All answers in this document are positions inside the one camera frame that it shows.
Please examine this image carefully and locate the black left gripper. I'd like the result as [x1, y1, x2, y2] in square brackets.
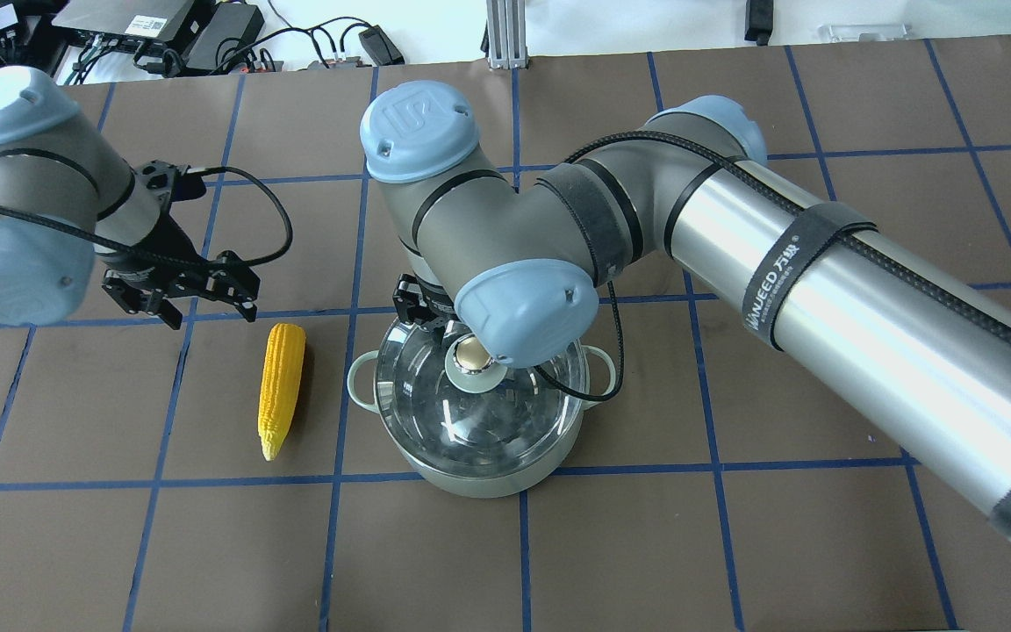
[102, 160, 260, 329]

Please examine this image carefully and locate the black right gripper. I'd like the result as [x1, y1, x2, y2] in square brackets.
[392, 275, 458, 332]

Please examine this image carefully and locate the glass pot lid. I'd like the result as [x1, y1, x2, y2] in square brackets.
[376, 320, 590, 478]

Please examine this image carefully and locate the yellow corn cob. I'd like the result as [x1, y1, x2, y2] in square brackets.
[257, 323, 306, 463]

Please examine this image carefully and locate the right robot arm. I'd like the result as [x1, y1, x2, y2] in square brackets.
[360, 81, 1011, 541]

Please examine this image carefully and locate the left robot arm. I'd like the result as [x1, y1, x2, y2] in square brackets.
[0, 67, 260, 328]

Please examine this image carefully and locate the pale green electric pot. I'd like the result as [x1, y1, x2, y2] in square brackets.
[348, 320, 619, 499]

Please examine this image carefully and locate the black power adapter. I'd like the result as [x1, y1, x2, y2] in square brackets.
[358, 25, 405, 67]

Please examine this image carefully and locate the black power brick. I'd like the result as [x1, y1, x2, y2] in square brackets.
[179, 3, 265, 76]

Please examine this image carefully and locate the clear plastic holder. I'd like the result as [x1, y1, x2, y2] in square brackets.
[817, 23, 914, 44]

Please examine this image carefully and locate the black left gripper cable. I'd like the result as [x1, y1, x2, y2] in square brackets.
[0, 165, 294, 269]

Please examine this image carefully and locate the aluminium frame post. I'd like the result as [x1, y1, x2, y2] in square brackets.
[484, 0, 529, 69]

